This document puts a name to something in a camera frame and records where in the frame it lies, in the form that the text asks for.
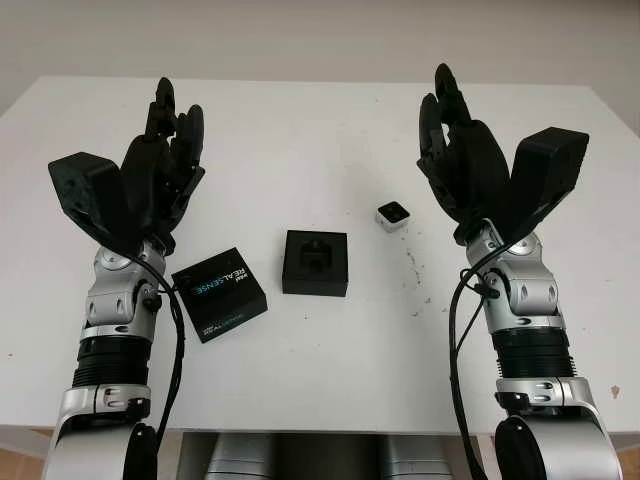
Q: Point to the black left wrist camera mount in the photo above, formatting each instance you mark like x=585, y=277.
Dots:
x=80, y=190

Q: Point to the silver robot torso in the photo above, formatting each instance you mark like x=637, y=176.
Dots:
x=320, y=457

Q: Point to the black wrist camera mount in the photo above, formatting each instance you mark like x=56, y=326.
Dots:
x=80, y=190
x=550, y=165

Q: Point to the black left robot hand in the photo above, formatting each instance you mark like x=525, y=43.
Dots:
x=142, y=180

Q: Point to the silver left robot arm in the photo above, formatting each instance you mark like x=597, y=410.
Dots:
x=107, y=300

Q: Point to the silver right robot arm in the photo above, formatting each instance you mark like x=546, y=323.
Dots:
x=530, y=295

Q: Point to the black RealSense box lid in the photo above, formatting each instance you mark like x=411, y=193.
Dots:
x=220, y=295

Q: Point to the black camera box base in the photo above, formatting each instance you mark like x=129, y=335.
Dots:
x=315, y=280

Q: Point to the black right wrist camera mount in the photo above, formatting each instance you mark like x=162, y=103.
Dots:
x=550, y=165

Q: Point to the small silver depth camera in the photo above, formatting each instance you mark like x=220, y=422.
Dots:
x=392, y=215

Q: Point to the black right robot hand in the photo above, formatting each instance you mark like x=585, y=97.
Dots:
x=480, y=170

